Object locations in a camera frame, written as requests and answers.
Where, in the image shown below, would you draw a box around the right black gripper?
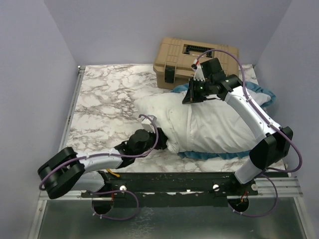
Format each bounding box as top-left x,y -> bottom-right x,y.
182,77 -> 212,104

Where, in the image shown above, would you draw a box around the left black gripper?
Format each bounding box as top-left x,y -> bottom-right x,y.
135,126 -> 172,158

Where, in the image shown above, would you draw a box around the white pillow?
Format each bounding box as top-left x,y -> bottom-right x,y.
135,91 -> 194,153

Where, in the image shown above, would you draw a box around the white pillowcase blue trim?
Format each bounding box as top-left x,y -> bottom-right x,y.
171,81 -> 277,160

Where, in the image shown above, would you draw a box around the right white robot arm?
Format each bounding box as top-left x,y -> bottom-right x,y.
182,58 -> 293,195

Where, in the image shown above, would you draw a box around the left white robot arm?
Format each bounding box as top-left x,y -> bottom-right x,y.
37,127 -> 168,199

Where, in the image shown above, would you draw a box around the tan plastic toolbox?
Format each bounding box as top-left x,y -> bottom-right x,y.
153,37 -> 239,90

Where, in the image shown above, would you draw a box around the yellow handled pliers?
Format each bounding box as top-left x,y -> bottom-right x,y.
106,169 -> 120,178

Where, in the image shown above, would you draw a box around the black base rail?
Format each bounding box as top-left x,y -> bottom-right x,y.
81,172 -> 258,207

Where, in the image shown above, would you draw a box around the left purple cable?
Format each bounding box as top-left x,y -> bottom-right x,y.
38,114 -> 160,221

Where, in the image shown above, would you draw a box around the purple cable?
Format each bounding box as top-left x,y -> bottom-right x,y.
196,49 -> 304,218
38,114 -> 160,221

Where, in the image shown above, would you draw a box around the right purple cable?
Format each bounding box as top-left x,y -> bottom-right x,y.
196,49 -> 304,218

